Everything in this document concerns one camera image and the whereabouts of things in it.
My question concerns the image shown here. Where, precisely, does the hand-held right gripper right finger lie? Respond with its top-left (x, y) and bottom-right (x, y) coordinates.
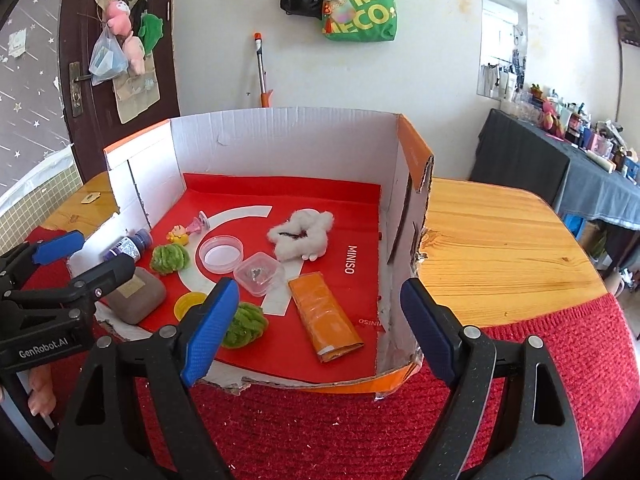
top-left (400, 277), bottom-right (586, 480)

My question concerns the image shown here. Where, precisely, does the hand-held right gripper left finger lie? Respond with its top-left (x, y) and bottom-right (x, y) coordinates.
top-left (54, 277), bottom-right (241, 480)

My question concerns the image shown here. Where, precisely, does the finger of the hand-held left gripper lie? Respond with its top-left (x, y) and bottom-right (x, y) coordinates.
top-left (0, 230), bottom-right (85, 286)
top-left (0, 258), bottom-right (137, 328)

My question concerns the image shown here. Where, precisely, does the brown plastic case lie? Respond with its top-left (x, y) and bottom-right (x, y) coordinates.
top-left (102, 266), bottom-right (167, 325)

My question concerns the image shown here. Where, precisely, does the blue bottle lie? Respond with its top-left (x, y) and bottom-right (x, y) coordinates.
top-left (102, 228), bottom-right (153, 263)

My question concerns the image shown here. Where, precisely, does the yellow lid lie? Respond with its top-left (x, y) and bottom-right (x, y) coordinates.
top-left (174, 291), bottom-right (208, 322)

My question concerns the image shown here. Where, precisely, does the large green fuzzy scrunchie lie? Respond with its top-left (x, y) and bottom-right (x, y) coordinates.
top-left (221, 301), bottom-right (269, 350)

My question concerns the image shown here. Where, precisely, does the small green fuzzy scrunchie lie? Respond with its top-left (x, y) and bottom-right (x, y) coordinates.
top-left (151, 243), bottom-right (191, 277)

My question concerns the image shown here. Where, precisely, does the clear square plastic box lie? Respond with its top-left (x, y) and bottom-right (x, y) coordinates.
top-left (233, 255), bottom-right (286, 297)

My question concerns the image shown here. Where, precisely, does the clear round lid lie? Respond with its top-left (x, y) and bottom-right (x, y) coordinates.
top-left (197, 233), bottom-right (246, 274)

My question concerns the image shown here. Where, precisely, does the orange packet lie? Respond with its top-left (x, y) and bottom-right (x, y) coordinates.
top-left (288, 271), bottom-right (364, 364)

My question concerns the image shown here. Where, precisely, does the white plush toy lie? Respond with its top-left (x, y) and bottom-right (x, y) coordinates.
top-left (267, 208), bottom-right (335, 262)

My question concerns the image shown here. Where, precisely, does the orange cardboard box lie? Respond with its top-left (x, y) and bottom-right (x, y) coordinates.
top-left (67, 106), bottom-right (435, 395)

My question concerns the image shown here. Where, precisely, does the person's left hand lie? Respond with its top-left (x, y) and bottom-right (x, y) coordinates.
top-left (27, 364), bottom-right (58, 416)

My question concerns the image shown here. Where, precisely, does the clear plastic bag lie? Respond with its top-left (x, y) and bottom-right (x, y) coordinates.
top-left (89, 27), bottom-right (129, 86)

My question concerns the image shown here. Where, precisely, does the side table with dark cloth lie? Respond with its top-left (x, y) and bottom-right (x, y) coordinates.
top-left (469, 108), bottom-right (640, 231)

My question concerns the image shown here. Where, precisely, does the dark brown door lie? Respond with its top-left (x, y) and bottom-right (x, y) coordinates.
top-left (57, 0), bottom-right (181, 181)

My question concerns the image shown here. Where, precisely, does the green plush toy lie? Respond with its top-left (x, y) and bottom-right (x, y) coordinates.
top-left (137, 11), bottom-right (164, 56)

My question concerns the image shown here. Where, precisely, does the pink plush toy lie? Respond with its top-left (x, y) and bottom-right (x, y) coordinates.
top-left (102, 0), bottom-right (147, 77)

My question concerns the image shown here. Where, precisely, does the row of bottles and jars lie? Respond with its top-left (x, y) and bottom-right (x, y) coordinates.
top-left (480, 60), bottom-right (640, 181)

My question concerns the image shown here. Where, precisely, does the green tote bag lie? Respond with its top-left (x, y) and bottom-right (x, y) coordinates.
top-left (321, 0), bottom-right (399, 42)

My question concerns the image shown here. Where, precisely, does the brass door handle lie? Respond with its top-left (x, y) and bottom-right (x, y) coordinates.
top-left (68, 61), bottom-right (93, 117)

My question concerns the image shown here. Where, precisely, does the metal mop handle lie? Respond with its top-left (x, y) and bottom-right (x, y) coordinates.
top-left (253, 32), bottom-right (274, 108)

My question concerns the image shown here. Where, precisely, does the wall mirror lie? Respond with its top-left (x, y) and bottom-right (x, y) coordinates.
top-left (476, 0), bottom-right (528, 101)

